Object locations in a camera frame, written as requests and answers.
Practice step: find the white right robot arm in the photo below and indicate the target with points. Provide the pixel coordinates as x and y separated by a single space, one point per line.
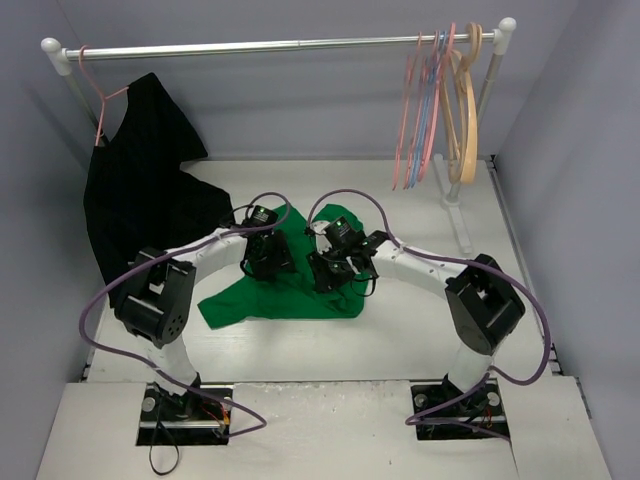
484 308

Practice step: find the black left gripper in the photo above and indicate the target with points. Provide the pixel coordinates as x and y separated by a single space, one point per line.
270 261

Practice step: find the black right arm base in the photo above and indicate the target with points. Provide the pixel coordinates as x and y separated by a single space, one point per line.
479 416

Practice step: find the green t shirt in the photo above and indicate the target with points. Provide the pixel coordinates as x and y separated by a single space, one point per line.
290 296

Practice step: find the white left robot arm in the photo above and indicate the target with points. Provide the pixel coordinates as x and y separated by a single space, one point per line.
154 304

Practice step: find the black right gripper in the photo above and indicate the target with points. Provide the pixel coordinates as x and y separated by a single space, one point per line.
329 270

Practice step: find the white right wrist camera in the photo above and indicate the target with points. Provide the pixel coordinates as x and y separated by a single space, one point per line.
316 232

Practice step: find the wooden hanger front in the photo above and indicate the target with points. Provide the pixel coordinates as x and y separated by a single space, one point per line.
464 168

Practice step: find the silver clothes rack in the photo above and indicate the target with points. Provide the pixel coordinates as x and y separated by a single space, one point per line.
484 72

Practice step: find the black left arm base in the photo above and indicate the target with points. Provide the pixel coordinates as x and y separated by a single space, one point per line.
169 420

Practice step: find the pink hanger right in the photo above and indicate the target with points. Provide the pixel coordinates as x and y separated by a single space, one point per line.
427 112

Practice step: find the pink hanger leftmost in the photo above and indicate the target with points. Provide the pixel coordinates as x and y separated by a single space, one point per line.
407 86

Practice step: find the blue hanger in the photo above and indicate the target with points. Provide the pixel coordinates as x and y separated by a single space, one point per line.
413 105

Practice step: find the black t shirt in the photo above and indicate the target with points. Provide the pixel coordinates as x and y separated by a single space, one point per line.
137 194

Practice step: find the pink hanger with black shirt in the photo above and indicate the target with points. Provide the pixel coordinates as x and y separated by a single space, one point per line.
103 97

